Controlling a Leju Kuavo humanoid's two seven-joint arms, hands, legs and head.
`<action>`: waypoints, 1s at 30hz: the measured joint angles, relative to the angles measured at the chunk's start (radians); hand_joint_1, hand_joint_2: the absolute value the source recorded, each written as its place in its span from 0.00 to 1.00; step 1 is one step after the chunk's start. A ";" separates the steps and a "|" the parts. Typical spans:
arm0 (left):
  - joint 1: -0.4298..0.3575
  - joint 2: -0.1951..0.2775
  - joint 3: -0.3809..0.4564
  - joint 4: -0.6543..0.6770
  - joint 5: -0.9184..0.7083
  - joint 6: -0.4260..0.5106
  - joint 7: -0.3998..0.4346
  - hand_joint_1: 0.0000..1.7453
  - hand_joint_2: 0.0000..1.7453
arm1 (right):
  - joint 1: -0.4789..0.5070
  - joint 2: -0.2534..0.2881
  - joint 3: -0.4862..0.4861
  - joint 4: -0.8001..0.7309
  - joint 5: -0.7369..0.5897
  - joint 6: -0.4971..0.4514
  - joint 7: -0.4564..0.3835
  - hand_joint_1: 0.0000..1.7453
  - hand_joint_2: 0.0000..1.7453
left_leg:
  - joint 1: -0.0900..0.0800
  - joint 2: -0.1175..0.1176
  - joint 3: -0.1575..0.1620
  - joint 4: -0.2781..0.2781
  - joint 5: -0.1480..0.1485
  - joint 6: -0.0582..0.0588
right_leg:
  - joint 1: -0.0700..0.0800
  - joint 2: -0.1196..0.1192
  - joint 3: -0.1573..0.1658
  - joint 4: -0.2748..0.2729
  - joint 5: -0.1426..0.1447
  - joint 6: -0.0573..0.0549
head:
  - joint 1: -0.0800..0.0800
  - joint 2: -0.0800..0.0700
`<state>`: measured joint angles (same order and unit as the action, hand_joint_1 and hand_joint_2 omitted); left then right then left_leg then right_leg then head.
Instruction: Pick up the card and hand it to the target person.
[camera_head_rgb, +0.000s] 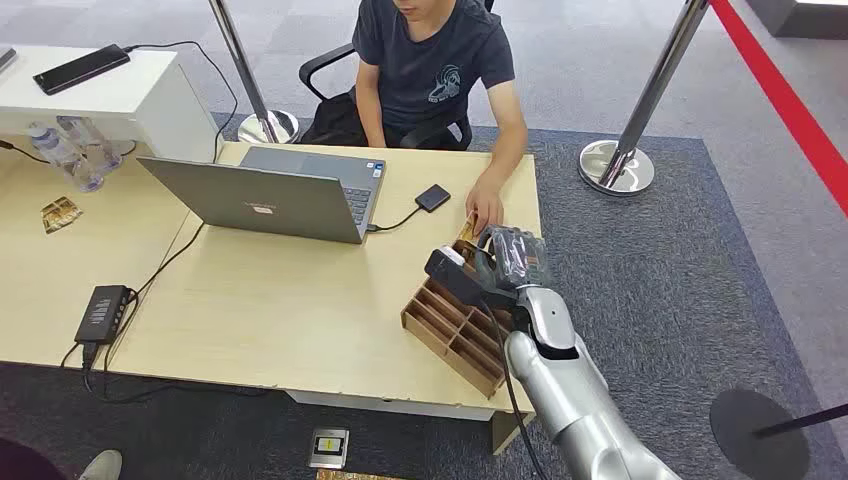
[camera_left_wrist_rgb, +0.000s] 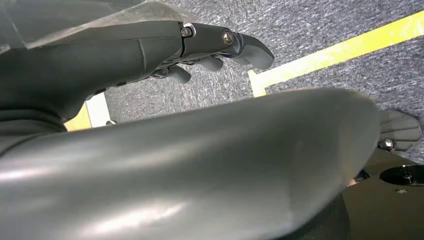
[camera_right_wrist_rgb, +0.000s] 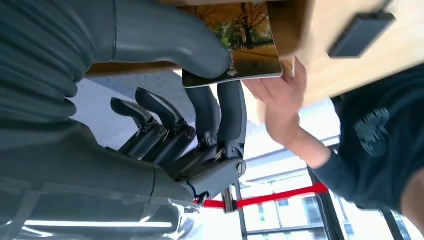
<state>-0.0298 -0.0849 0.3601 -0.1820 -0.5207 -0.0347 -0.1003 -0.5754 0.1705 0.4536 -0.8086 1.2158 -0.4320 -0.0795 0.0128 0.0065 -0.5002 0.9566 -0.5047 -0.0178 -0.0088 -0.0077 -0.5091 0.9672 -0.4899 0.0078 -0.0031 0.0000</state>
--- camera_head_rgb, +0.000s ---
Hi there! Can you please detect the person's left hand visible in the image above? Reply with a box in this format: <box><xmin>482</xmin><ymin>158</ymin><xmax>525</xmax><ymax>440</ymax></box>
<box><xmin>464</xmin><ymin>173</ymin><xmax>507</xmax><ymax>237</ymax></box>

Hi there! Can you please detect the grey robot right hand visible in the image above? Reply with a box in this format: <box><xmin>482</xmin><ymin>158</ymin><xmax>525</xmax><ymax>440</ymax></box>
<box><xmin>472</xmin><ymin>225</ymin><xmax>552</xmax><ymax>294</ymax></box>

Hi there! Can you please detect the black card reader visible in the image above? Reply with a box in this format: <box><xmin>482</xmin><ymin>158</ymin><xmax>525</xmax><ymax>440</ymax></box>
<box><xmin>414</xmin><ymin>183</ymin><xmax>452</xmax><ymax>215</ymax></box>

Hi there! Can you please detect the wooden card holder rack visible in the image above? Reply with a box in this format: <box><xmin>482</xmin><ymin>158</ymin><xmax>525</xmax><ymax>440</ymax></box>
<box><xmin>400</xmin><ymin>228</ymin><xmax>526</xmax><ymax>400</ymax></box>

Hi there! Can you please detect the person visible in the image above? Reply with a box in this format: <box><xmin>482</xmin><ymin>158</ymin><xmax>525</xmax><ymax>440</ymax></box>
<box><xmin>299</xmin><ymin>0</ymin><xmax>530</xmax><ymax>237</ymax></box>

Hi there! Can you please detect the dark grey rug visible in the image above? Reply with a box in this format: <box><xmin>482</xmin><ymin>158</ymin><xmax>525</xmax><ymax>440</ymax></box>
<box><xmin>0</xmin><ymin>111</ymin><xmax>848</xmax><ymax>480</ymax></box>

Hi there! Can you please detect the black office chair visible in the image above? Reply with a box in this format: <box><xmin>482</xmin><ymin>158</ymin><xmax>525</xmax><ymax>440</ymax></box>
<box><xmin>298</xmin><ymin>0</ymin><xmax>497</xmax><ymax>152</ymax></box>

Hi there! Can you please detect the grey laptop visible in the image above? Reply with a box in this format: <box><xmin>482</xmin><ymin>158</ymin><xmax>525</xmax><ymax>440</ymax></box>
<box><xmin>136</xmin><ymin>145</ymin><xmax>388</xmax><ymax>246</ymax></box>

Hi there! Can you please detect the metal floor socket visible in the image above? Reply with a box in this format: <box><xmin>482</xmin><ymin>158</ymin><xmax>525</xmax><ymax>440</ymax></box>
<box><xmin>307</xmin><ymin>427</ymin><xmax>351</xmax><ymax>471</ymax></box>

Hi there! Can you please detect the red barrier belt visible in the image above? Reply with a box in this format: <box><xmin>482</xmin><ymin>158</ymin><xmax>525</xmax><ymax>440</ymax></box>
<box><xmin>710</xmin><ymin>0</ymin><xmax>848</xmax><ymax>219</ymax></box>

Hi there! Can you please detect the dark plinth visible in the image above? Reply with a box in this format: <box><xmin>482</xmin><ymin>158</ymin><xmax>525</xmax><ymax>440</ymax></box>
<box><xmin>747</xmin><ymin>0</ymin><xmax>848</xmax><ymax>41</ymax></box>

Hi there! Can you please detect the white cabinet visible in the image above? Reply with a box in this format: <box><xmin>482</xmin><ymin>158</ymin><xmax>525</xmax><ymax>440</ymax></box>
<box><xmin>0</xmin><ymin>44</ymin><xmax>222</xmax><ymax>164</ymax></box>

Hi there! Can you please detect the clear plastic water bottle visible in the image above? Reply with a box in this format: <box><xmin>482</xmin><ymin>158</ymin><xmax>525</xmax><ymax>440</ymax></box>
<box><xmin>56</xmin><ymin>115</ymin><xmax>125</xmax><ymax>175</ymax></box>
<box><xmin>26</xmin><ymin>121</ymin><xmax>105</xmax><ymax>194</ymax></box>

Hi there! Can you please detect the black USB hub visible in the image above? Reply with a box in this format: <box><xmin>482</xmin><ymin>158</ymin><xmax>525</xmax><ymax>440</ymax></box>
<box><xmin>73</xmin><ymin>284</ymin><xmax>134</xmax><ymax>347</ymax></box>

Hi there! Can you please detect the gold foil packet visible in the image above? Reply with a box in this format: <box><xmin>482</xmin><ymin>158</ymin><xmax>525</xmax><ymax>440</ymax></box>
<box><xmin>40</xmin><ymin>195</ymin><xmax>85</xmax><ymax>235</ymax></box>

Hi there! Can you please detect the black smartphone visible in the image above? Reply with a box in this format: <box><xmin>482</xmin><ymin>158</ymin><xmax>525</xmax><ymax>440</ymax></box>
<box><xmin>32</xmin><ymin>43</ymin><xmax>132</xmax><ymax>97</ymax></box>

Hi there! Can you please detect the grey shoe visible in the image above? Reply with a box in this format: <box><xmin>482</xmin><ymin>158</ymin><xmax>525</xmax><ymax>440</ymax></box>
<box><xmin>78</xmin><ymin>449</ymin><xmax>125</xmax><ymax>480</ymax></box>

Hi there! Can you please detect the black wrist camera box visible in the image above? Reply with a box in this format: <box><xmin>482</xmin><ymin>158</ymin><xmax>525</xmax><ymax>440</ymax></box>
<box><xmin>423</xmin><ymin>245</ymin><xmax>519</xmax><ymax>310</ymax></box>

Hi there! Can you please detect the black card reader cable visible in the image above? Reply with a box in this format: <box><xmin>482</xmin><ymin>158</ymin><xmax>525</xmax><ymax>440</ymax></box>
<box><xmin>365</xmin><ymin>204</ymin><xmax>424</xmax><ymax>235</ymax></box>

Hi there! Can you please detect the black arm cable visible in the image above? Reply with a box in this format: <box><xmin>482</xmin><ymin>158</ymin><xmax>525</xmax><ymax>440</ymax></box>
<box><xmin>479</xmin><ymin>299</ymin><xmax>549</xmax><ymax>480</ymax></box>

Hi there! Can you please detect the chrome stanchion post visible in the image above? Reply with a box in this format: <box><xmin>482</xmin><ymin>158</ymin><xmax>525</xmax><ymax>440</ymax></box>
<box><xmin>207</xmin><ymin>0</ymin><xmax>301</xmax><ymax>146</ymax></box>
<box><xmin>577</xmin><ymin>0</ymin><xmax>711</xmax><ymax>198</ymax></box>

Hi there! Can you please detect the black stanchion post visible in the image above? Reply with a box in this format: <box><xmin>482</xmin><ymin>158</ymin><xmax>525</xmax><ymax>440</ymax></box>
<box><xmin>708</xmin><ymin>388</ymin><xmax>848</xmax><ymax>480</ymax></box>

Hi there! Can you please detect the black phone cable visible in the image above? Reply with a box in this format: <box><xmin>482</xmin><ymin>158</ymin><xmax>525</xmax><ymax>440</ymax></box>
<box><xmin>123</xmin><ymin>40</ymin><xmax>240</xmax><ymax>162</ymax></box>

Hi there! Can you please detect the black hub cable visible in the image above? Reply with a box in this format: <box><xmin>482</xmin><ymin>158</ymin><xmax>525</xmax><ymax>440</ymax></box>
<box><xmin>59</xmin><ymin>221</ymin><xmax>273</xmax><ymax>405</ymax></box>

